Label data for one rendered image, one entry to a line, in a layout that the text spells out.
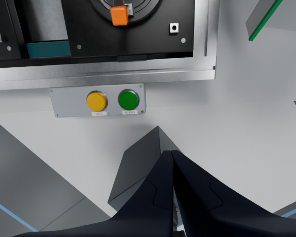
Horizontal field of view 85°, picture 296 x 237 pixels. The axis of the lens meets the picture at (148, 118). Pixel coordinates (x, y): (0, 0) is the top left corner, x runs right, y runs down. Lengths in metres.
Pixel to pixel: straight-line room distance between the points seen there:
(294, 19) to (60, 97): 0.45
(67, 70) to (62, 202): 1.85
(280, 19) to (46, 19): 0.44
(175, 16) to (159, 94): 0.20
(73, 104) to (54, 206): 1.87
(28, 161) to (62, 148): 1.40
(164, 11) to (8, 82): 0.36
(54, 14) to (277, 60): 0.54
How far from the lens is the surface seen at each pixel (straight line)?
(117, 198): 0.35
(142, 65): 0.35
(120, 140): 0.51
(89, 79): 0.37
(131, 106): 0.35
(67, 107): 0.40
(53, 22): 0.45
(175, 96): 0.46
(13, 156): 2.04
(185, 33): 0.34
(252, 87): 0.52
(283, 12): 0.37
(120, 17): 0.24
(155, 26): 0.34
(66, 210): 2.19
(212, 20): 0.37
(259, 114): 0.56
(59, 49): 0.41
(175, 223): 0.32
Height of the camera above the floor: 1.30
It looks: 71 degrees down
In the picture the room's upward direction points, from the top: 175 degrees counter-clockwise
